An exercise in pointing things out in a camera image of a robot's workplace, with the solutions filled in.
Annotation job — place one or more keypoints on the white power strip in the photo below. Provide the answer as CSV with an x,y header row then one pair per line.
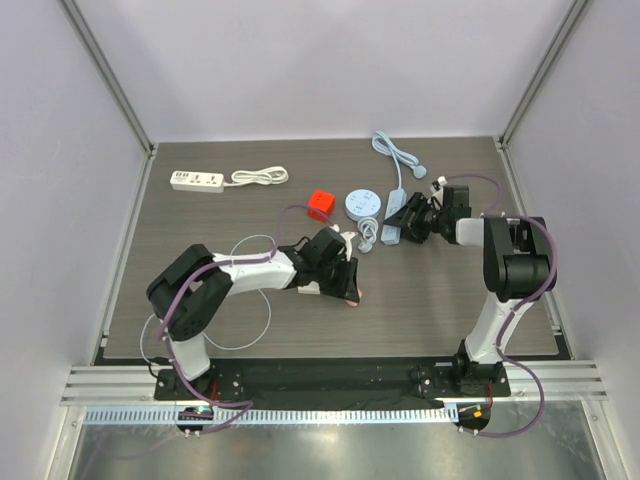
x,y
201,182

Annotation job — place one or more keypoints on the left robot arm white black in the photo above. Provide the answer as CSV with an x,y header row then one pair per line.
x,y
188,293

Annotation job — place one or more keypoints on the aluminium frame rail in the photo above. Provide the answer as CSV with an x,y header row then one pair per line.
x,y
127,385

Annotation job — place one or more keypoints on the blue long power strip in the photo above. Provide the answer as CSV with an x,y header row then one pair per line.
x,y
390,233

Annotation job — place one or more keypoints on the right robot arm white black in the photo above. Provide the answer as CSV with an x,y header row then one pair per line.
x,y
519,265

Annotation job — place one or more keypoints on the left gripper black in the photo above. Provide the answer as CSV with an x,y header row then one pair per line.
x,y
347,283

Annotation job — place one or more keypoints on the red cube socket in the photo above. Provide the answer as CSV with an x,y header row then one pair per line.
x,y
321,205

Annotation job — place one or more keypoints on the round blue power socket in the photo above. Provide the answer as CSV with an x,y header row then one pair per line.
x,y
362,203

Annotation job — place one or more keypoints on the white slotted cable duct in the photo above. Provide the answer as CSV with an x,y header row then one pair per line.
x,y
199,415

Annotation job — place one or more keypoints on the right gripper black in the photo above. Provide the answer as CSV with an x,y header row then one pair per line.
x,y
416,216

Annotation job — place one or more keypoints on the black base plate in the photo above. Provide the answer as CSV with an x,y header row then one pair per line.
x,y
340,384

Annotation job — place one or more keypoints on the white charger plug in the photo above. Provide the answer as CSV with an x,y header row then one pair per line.
x,y
312,288

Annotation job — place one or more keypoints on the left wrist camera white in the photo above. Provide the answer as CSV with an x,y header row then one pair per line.
x,y
348,237

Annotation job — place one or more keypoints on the pink charger plug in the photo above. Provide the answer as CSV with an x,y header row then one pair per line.
x,y
355,299

